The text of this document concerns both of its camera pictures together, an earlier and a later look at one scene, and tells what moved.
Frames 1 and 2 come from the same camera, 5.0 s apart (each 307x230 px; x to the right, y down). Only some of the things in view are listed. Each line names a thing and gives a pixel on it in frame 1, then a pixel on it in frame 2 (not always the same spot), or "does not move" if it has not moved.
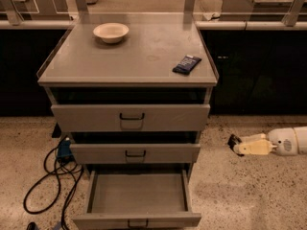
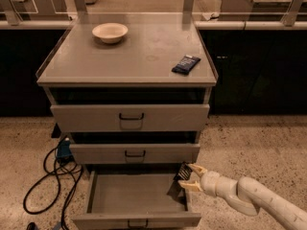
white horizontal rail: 200,25 does not move
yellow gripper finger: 254,148 -> 190,185
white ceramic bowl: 110,32 does not move
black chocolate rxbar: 232,141 -> 183,172
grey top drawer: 130,117 does not move
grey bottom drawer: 138,198 does not move
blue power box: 64,149 does not move
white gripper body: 282,141 -> 208,179
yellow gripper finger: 259,137 -> 198,169
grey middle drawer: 135,153 does not move
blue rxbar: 186,64 does not move
